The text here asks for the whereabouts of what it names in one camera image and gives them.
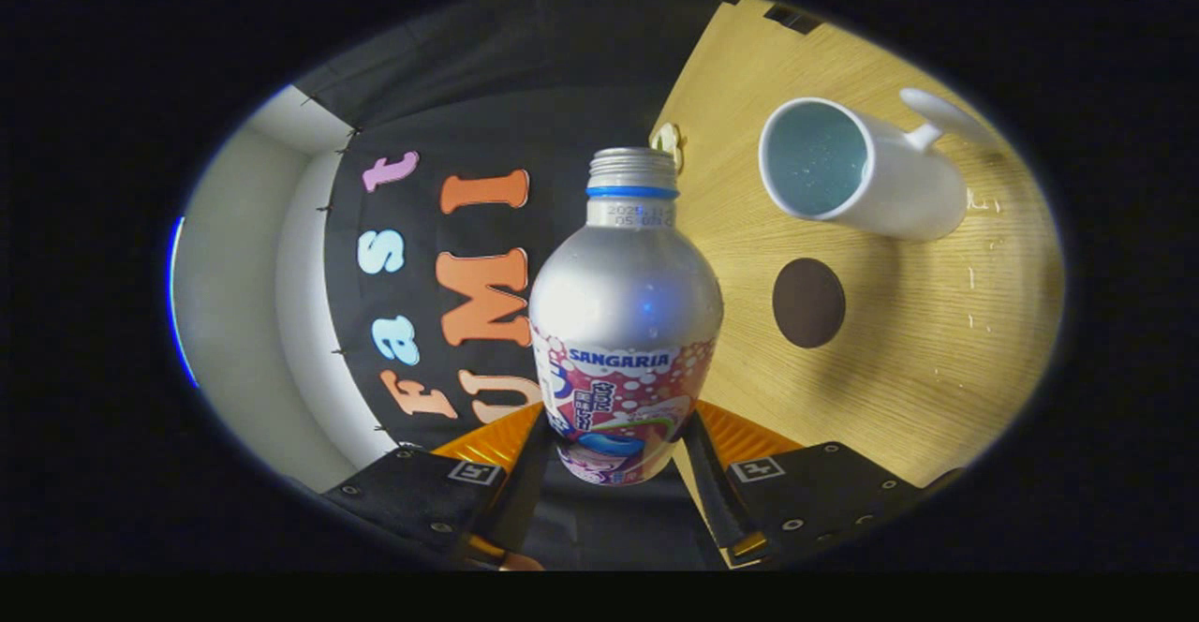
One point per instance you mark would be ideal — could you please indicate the black backdrop cloth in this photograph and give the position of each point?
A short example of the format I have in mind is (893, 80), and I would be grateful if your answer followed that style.
(487, 107)

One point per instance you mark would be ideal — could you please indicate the white cup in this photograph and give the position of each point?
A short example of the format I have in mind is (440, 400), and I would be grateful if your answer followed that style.
(913, 191)

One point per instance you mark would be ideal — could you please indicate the black block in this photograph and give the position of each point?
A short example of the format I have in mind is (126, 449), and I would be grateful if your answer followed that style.
(794, 18)

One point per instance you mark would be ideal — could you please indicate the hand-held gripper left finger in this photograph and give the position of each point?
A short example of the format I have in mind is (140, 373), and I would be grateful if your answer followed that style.
(525, 491)

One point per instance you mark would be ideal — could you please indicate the wooden table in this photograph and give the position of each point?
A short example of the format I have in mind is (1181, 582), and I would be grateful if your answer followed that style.
(918, 369)

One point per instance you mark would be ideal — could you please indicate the dark brown round coaster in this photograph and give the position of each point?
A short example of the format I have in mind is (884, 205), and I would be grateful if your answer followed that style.
(808, 303)

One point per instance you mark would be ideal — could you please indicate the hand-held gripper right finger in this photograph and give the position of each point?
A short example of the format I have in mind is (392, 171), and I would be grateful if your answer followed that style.
(717, 500)

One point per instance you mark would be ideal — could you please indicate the silver juice bottle printed label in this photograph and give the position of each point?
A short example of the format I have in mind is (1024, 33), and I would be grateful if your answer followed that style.
(626, 294)

